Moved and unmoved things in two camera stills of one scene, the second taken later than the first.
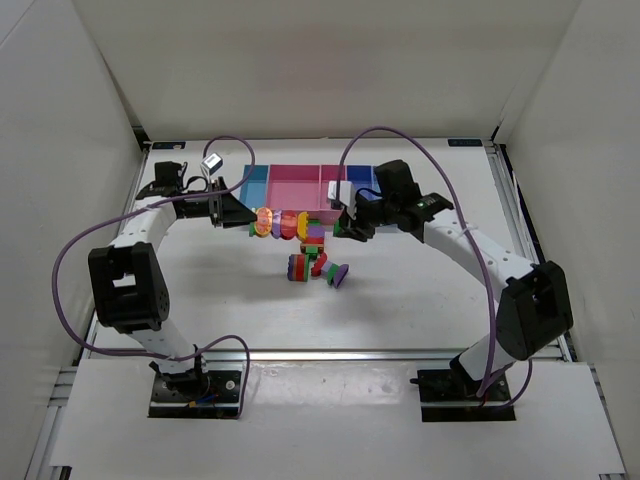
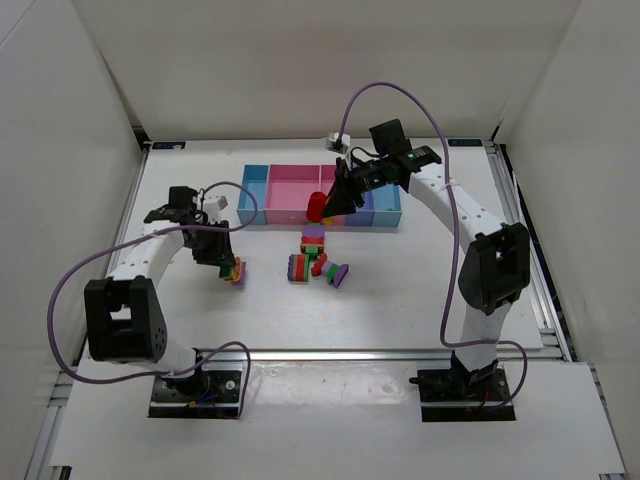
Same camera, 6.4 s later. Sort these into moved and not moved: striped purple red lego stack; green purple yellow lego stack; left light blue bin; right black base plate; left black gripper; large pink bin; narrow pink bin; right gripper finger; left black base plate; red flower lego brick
Moved: red flower lego brick; right gripper finger; green purple yellow lego stack; left black gripper
Not moved: large pink bin; right black base plate; narrow pink bin; left light blue bin; left black base plate; striped purple red lego stack
